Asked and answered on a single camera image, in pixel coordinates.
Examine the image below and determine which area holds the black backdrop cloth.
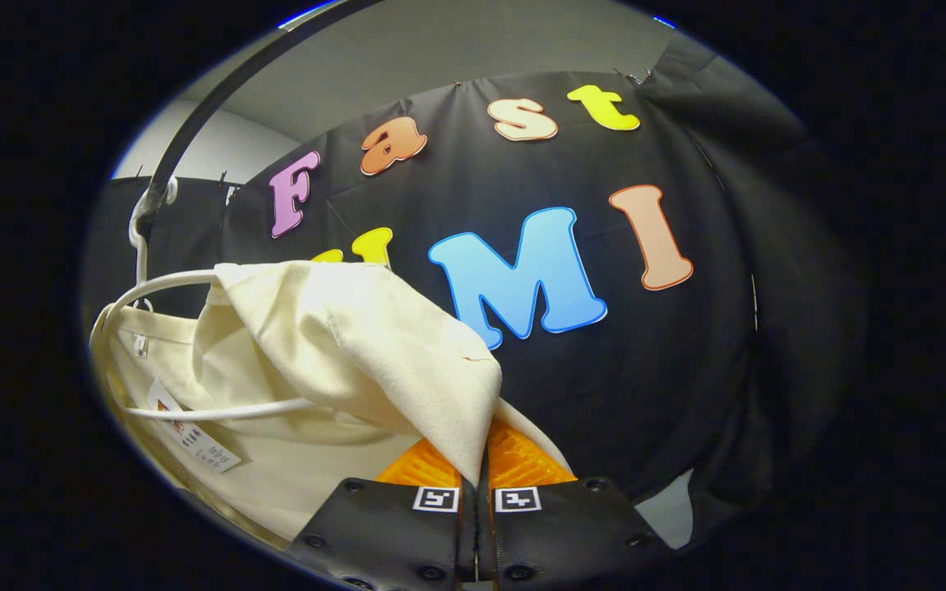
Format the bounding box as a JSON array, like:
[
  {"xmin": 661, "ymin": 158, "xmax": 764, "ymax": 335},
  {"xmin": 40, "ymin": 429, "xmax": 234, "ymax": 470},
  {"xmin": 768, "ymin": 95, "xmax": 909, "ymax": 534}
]
[{"xmin": 83, "ymin": 29, "xmax": 868, "ymax": 551}]

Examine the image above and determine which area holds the white plastic clothes hanger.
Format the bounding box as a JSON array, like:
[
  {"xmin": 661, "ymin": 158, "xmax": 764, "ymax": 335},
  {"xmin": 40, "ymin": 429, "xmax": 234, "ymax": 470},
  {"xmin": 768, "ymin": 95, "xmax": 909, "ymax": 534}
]
[{"xmin": 99, "ymin": 176, "xmax": 315, "ymax": 422}]

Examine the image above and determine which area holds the black metal clothes rack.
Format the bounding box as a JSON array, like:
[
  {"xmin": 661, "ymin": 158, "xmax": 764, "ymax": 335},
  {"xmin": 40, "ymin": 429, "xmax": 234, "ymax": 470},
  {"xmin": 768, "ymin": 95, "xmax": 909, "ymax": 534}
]
[{"xmin": 147, "ymin": 0, "xmax": 761, "ymax": 333}]

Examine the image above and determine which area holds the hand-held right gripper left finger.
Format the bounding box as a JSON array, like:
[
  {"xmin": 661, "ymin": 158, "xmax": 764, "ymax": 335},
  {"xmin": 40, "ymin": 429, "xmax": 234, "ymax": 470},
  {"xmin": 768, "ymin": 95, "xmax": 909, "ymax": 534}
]
[{"xmin": 287, "ymin": 438, "xmax": 484, "ymax": 590}]

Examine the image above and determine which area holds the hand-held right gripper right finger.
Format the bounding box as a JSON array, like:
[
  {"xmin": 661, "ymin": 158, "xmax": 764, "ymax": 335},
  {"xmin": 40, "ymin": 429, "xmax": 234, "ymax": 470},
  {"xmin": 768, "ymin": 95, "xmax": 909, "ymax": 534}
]
[{"xmin": 483, "ymin": 420, "xmax": 677, "ymax": 590}]

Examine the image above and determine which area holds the cream long-sleeved shirt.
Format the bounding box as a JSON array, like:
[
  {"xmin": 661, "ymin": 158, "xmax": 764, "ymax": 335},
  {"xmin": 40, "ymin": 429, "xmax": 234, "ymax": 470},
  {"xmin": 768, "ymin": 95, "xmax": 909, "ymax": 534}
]
[{"xmin": 89, "ymin": 261, "xmax": 576, "ymax": 547}]

